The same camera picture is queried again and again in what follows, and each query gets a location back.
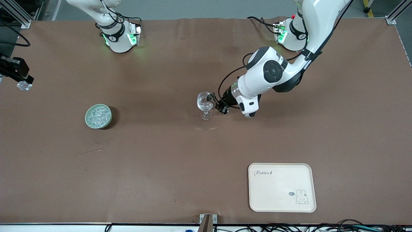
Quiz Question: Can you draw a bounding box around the clear stemmed wine glass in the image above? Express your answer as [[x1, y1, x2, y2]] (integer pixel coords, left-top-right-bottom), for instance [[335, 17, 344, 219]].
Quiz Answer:
[[197, 92, 214, 121]]

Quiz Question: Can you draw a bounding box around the clear ice cubes pile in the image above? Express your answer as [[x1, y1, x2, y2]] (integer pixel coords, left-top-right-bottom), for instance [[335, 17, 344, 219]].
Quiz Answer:
[[88, 106, 110, 126]]

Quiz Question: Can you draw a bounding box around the round green bowl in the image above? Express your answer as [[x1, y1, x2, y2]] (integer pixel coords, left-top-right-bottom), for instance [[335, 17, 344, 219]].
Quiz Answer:
[[85, 104, 112, 129]]

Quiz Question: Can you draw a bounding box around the brown table cover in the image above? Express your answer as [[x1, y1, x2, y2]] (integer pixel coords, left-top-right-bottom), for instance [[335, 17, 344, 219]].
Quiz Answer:
[[0, 16, 412, 225]]

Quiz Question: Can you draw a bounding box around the cream rabbit print tray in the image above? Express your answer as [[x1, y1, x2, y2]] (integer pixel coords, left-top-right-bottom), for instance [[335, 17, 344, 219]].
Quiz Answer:
[[248, 163, 317, 213]]

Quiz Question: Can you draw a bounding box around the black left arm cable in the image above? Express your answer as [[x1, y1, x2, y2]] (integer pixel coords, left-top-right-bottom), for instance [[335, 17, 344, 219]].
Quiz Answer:
[[218, 53, 258, 110]]

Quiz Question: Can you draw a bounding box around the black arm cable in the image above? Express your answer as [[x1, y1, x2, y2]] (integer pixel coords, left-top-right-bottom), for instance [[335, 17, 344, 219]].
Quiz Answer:
[[218, 53, 258, 110], [0, 19, 31, 47]]

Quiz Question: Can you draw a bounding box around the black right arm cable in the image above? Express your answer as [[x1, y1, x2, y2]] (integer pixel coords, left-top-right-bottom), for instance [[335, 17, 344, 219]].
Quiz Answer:
[[0, 19, 31, 47]]

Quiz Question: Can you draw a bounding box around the aluminium frame profile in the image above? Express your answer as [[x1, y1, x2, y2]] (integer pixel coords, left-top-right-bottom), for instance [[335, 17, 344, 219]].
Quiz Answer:
[[0, 0, 44, 29], [386, 0, 412, 25]]

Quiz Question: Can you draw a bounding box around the black left base cable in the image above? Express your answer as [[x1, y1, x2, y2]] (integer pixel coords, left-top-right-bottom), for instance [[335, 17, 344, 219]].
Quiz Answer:
[[247, 16, 278, 35]]

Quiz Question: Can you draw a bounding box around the black base cable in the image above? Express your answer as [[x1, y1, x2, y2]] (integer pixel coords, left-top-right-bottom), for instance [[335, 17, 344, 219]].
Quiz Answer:
[[114, 11, 143, 28], [247, 16, 278, 35]]

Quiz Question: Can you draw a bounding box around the black right base cable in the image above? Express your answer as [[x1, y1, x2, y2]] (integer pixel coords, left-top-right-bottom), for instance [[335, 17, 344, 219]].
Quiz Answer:
[[114, 11, 143, 28]]

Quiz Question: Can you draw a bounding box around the black cable bundle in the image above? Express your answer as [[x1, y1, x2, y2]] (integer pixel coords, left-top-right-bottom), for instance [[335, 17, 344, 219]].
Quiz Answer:
[[257, 219, 412, 232]]

